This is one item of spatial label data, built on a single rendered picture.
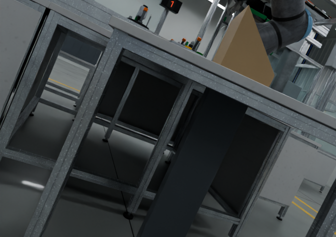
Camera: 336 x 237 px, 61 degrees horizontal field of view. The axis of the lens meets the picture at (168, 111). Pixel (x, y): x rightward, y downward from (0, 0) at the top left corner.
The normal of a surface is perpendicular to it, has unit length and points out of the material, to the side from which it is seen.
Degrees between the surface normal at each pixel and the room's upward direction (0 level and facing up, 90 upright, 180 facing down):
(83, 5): 90
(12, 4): 90
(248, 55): 90
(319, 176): 90
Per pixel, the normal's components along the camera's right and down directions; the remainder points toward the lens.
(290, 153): 0.30, 0.22
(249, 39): 0.02, 0.09
